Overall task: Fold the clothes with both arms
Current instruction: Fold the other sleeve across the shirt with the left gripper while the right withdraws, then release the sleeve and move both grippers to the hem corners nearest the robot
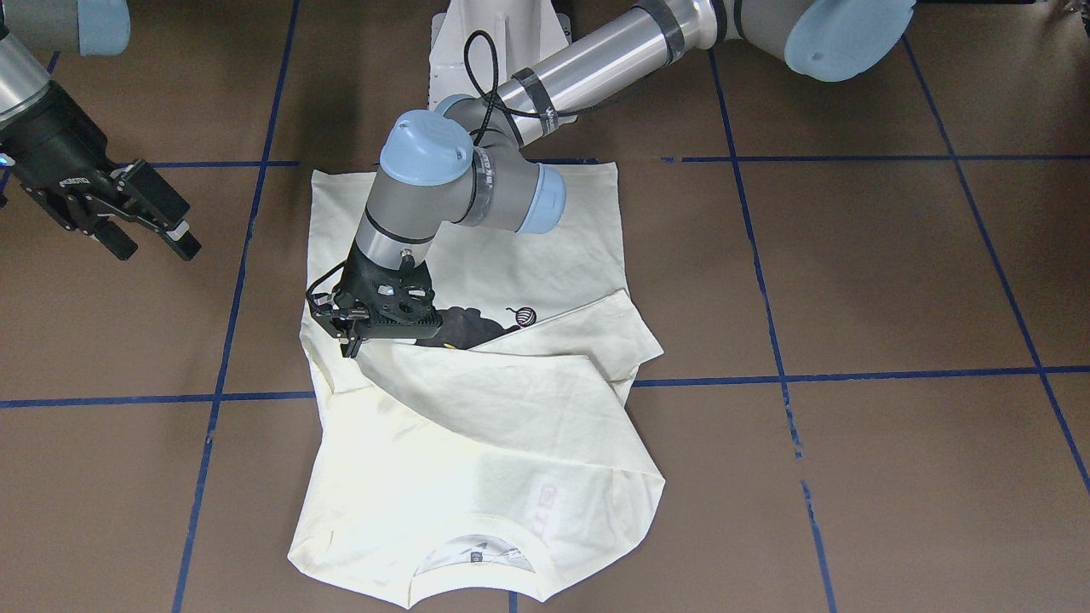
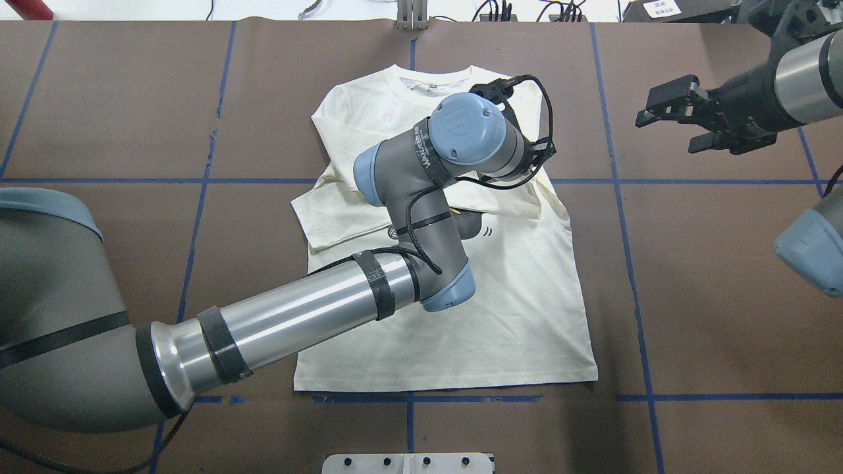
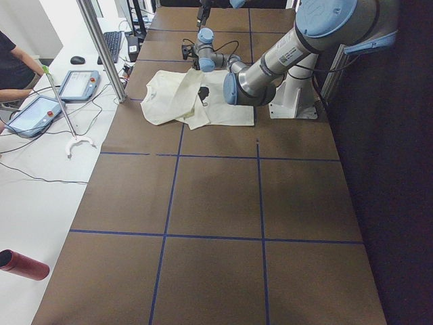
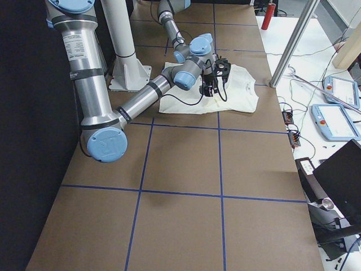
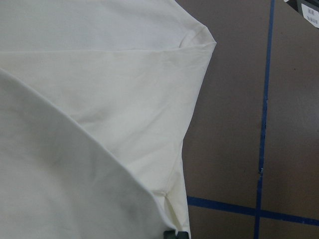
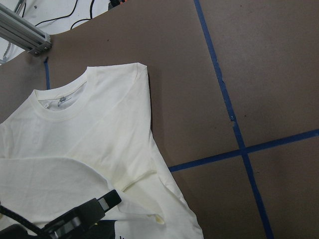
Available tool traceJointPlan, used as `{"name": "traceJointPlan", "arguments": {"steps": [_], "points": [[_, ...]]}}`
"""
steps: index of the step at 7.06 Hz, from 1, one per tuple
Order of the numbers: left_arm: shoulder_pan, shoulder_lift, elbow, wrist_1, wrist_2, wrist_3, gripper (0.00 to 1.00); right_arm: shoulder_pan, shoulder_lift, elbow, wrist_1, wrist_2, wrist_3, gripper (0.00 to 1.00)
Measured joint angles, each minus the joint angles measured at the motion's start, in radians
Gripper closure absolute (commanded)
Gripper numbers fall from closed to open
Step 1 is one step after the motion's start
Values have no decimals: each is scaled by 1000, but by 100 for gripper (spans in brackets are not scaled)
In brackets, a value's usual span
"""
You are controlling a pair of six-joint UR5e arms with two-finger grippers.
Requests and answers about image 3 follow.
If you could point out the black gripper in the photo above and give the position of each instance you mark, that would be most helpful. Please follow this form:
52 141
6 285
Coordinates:
205 5

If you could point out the cream long-sleeve cat shirt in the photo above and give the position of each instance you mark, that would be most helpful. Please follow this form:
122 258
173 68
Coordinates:
194 98

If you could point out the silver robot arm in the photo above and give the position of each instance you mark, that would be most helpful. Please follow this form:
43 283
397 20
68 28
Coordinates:
361 26
232 3

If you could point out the black box white label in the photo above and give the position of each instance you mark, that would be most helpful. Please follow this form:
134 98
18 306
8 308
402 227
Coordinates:
133 47

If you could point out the black keyboard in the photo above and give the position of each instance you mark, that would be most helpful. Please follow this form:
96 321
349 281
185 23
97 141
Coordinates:
113 41

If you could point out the black computer mouse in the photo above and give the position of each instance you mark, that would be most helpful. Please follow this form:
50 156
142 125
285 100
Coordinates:
77 60

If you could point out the far blue teach pendant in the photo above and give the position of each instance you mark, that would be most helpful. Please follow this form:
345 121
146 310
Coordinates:
79 85

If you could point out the blue teach pendant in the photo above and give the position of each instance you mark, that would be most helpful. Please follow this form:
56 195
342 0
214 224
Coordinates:
79 85
35 117

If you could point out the metal rod white hook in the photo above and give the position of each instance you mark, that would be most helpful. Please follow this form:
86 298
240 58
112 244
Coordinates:
76 139

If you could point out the seated person black shirt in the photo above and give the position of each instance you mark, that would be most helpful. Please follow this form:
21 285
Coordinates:
19 73

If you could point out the near blue teach pendant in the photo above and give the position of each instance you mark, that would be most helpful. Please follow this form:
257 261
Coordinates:
35 117

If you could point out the red cylindrical bottle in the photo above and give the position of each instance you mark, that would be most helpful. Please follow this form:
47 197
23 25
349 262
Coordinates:
22 265

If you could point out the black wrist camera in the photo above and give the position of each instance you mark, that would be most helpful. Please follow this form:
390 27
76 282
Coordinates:
187 51

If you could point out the aluminium frame post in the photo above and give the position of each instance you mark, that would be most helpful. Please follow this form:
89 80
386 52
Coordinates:
92 24

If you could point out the white camera post base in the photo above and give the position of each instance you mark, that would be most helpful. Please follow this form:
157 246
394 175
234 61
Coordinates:
295 97

